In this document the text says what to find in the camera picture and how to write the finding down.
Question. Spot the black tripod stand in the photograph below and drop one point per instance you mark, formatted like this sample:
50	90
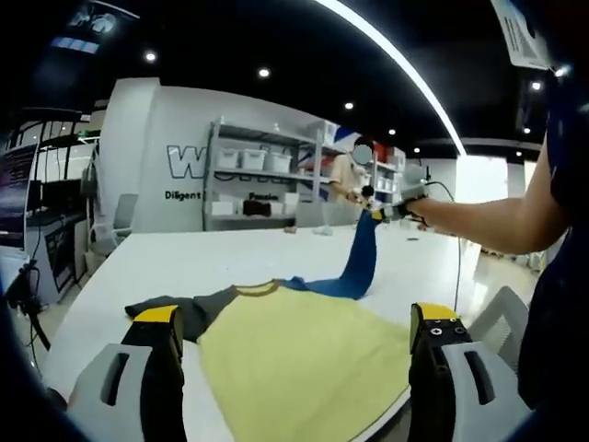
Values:
32	299

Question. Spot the shelving rack with white bins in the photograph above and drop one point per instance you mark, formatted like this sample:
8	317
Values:
389	177

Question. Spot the white ceiling vent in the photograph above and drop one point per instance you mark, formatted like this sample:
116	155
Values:
522	32

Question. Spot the ceiling spotlights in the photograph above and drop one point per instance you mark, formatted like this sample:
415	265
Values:
263	72

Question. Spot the dark cloth bundle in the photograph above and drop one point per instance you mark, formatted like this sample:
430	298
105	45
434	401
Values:
257	209

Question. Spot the black computer monitor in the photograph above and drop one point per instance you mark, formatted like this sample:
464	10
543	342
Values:
55	198

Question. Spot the yellow grey blue garment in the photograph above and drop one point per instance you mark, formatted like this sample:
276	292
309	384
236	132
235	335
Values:
299	359

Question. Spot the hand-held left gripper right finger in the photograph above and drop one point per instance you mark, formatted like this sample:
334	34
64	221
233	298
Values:
428	396

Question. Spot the white office chair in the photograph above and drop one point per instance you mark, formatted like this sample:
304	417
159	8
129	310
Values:
122	216

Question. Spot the white stand frame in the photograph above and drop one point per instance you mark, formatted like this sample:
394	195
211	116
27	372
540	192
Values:
94	184

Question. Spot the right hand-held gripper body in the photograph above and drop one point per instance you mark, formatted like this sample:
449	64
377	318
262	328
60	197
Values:
416	189

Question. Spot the display screen with purple image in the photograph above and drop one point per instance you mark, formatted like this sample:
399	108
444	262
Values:
18	193

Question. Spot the grey metal shelving rack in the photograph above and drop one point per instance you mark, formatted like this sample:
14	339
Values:
208	184

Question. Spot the grey mesh office chair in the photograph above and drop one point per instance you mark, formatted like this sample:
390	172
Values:
499	327

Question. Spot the tall white box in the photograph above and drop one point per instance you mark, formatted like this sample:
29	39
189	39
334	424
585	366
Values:
292	205

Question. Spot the person's dark blue shirt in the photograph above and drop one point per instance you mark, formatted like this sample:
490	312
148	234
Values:
570	322

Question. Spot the dark office counter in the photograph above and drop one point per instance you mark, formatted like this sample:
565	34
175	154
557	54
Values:
60	258

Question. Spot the white storage bin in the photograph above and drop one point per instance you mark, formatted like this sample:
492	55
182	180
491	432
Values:
254	158
227	158
280	162

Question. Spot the light grey panel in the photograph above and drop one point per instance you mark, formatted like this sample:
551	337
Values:
308	215

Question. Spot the wide white box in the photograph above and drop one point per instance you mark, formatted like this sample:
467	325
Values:
223	208

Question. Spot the ceiling light strip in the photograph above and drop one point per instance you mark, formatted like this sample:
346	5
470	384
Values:
414	73

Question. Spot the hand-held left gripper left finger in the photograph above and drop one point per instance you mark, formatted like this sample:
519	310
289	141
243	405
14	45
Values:
161	382

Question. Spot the white crumpled cloth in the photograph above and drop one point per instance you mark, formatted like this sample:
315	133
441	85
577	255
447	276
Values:
323	230

